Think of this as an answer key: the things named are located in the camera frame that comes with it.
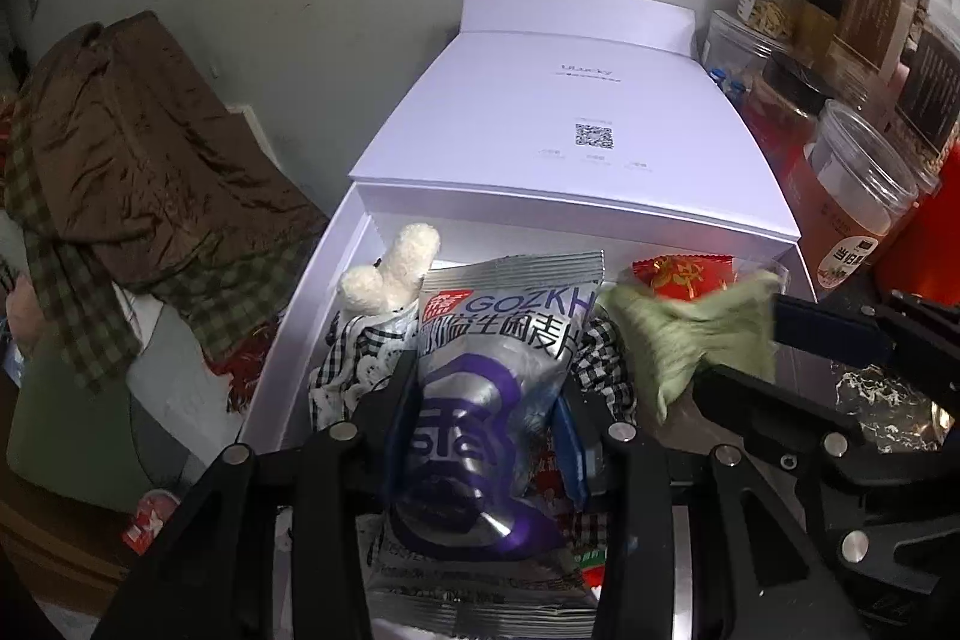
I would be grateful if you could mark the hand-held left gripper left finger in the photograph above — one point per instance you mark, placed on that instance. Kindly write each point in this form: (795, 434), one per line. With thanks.
(375, 430)

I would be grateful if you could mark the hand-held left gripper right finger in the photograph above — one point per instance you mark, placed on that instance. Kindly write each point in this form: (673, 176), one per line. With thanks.
(577, 460)

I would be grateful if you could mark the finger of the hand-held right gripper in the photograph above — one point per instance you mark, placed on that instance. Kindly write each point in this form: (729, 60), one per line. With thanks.
(757, 396)
(825, 325)

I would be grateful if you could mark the red and green packet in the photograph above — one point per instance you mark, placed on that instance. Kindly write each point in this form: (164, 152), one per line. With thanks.
(551, 486)

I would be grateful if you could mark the pale green cloth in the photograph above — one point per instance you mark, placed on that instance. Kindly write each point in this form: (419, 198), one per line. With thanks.
(697, 325)

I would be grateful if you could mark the silver and purple snack packet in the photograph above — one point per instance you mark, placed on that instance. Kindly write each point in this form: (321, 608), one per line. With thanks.
(472, 415)

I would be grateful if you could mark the small black checkered cloth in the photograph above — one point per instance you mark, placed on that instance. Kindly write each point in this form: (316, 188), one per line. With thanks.
(604, 355)

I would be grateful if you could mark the red snack packet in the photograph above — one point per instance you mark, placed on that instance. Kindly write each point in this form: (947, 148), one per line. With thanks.
(679, 274)

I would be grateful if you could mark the white plush toy checkered dress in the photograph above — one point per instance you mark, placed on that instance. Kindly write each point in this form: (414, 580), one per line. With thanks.
(390, 272)

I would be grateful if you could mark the white cardboard gift box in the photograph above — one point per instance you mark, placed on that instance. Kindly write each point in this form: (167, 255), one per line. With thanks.
(562, 108)

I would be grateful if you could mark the red plastic container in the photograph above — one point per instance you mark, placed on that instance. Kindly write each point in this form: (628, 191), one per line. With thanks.
(930, 250)

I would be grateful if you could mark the cluster of clear food jars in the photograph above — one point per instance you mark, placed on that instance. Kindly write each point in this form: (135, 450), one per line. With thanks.
(862, 190)

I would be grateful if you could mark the red and white packet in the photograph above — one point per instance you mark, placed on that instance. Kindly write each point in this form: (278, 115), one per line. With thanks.
(154, 516)

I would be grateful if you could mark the green seat cushion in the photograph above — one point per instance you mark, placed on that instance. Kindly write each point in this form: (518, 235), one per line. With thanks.
(67, 445)

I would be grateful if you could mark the green plaid cloth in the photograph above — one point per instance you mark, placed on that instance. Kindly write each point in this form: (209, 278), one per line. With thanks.
(67, 280)

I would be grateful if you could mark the brown garment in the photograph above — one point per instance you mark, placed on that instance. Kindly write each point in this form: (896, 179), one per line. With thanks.
(127, 145)

